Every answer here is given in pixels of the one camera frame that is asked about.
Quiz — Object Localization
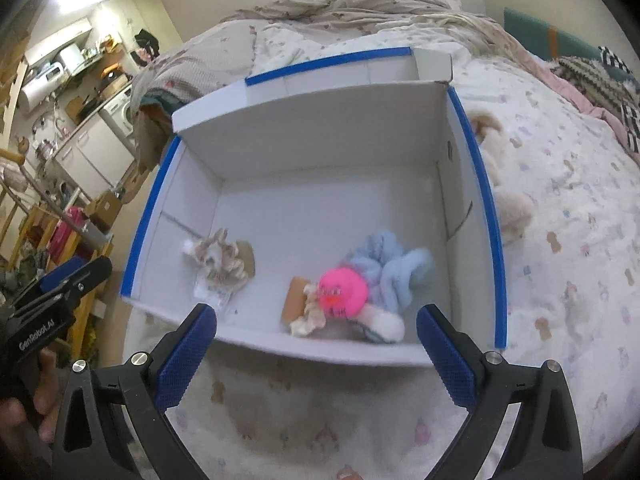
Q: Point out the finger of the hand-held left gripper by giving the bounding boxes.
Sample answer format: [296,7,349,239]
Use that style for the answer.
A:
[15,256,114,322]
[10,256,91,311]

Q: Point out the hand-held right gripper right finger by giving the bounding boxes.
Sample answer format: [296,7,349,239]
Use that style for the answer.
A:
[416,304,583,480]

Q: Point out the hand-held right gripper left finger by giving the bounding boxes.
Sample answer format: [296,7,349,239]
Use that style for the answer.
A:
[52,302,218,480]

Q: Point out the beige lace scrunchie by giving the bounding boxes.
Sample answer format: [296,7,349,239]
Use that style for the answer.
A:
[182,228,257,287]

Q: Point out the blue plush sock white cuff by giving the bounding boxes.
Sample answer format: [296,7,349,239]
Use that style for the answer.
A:
[340,230,437,346]

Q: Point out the cream ruffled scrunchie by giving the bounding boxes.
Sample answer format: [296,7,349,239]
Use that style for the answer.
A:
[280,276,327,337]

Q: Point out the pink plush ball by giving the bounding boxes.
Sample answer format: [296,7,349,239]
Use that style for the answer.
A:
[317,267,369,320]

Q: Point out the white cardboard box blue tape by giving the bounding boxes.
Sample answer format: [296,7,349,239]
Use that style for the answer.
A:
[120,47,509,369]

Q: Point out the person's left hand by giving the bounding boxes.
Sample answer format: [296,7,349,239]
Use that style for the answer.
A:
[0,349,61,443]

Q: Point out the red bag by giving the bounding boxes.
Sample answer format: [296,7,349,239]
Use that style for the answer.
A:
[49,205,84,262]

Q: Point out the grey metal pole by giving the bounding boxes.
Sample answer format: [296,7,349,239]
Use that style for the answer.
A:
[0,182,114,252]

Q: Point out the yellow wooden rack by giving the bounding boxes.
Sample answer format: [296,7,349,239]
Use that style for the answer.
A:
[0,180,109,363]

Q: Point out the clear plastic bag white label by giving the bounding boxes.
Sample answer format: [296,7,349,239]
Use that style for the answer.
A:
[192,280,234,312]

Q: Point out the brown cardboard box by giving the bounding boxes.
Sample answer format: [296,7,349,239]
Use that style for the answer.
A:
[82,189,124,232]

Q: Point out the white kitchen cabinet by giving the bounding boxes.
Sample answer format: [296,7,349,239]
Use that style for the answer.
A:
[54,114,134,197]

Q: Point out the white washing machine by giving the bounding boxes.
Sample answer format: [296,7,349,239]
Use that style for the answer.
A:
[100,86,139,139]

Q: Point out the white water heater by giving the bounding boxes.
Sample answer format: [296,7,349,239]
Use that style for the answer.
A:
[19,62,67,112]

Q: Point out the cream brown plush toy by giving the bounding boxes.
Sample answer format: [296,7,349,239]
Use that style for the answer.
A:
[467,109,507,187]

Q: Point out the white upper cabinet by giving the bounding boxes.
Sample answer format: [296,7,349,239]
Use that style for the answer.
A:
[24,16,97,67]

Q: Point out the hanging clothes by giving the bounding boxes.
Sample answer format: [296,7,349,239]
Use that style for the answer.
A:
[131,28,162,64]

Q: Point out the pink blanket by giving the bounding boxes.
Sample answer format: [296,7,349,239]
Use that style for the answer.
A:
[524,55,640,153]

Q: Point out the crochet blanket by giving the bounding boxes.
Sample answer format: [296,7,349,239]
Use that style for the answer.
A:
[550,55,627,107]

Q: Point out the black white striped cloth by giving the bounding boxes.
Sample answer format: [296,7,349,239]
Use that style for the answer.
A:
[597,46,640,152]

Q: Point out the teal headboard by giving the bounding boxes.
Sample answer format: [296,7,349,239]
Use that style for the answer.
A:
[502,7,617,67]

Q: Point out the beige patterned quilt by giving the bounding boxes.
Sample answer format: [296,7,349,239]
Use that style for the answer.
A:
[132,0,502,126]

